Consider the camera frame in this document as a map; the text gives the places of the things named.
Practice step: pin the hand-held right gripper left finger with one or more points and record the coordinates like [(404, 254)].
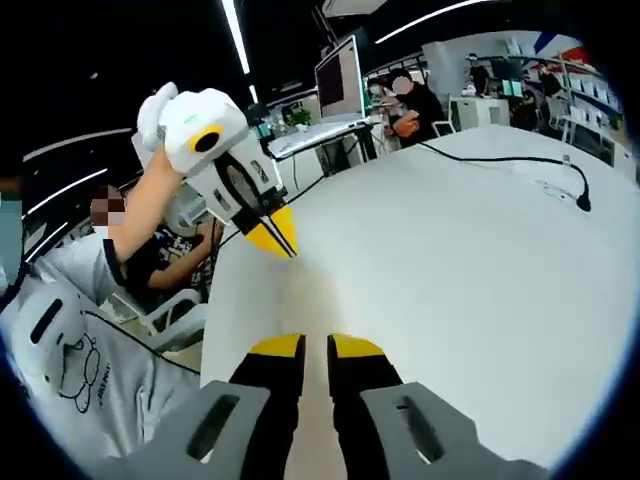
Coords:
[(270, 370)]

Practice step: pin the curved ceiling light strip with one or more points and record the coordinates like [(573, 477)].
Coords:
[(237, 40)]

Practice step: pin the person's own torso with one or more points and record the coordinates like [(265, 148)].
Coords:
[(125, 390)]

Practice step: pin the straight ceiling light strip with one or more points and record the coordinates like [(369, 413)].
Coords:
[(425, 19)]

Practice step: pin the white cabinet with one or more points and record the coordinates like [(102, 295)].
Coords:
[(480, 112)]

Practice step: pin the white chest-worn device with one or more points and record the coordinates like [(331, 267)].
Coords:
[(55, 345)]

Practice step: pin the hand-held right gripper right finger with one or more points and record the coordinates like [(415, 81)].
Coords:
[(365, 370)]

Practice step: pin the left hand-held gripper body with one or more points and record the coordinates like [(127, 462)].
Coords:
[(200, 120)]

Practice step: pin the small potted plant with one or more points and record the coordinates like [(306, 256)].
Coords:
[(300, 119)]

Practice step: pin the white office desk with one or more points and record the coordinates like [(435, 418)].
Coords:
[(310, 135)]

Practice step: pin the white plastic chair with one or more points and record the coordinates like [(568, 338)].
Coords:
[(175, 300)]

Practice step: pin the white wall shelf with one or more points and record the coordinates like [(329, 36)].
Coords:
[(590, 85)]

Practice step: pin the ceiling air conditioner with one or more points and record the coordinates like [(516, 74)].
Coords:
[(350, 6)]

